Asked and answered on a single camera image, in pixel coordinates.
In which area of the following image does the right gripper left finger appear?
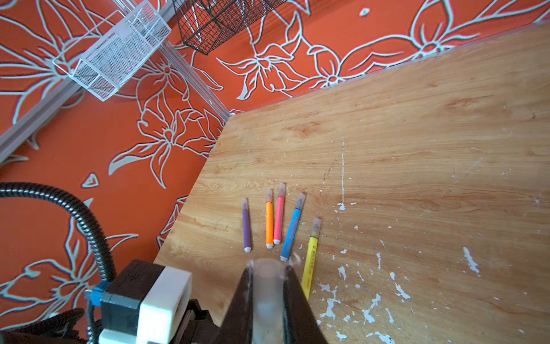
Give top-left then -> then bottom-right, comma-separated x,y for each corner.
212,265 -> 254,344

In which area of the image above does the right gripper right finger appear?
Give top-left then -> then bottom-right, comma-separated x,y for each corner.
283,265 -> 327,344

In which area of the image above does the clear pen cap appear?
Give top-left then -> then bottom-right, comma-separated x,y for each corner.
252,258 -> 285,343

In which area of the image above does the blue marker pen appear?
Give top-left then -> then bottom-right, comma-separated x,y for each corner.
280,193 -> 306,262

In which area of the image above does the pink marker pen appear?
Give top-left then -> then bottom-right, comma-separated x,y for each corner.
274,183 -> 286,245

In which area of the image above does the yellow marker pen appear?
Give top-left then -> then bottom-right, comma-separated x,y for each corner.
302,218 -> 322,300

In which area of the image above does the purple marker pen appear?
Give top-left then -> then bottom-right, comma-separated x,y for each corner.
241,199 -> 252,253

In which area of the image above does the orange marker pen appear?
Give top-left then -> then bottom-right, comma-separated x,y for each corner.
266,189 -> 274,249

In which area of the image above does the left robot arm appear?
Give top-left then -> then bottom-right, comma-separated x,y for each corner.
1,181 -> 193,330

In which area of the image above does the clear plastic bin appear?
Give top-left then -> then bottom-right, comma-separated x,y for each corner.
52,1 -> 171,102

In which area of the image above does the black wire basket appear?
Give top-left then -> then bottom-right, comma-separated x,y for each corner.
173,0 -> 283,55

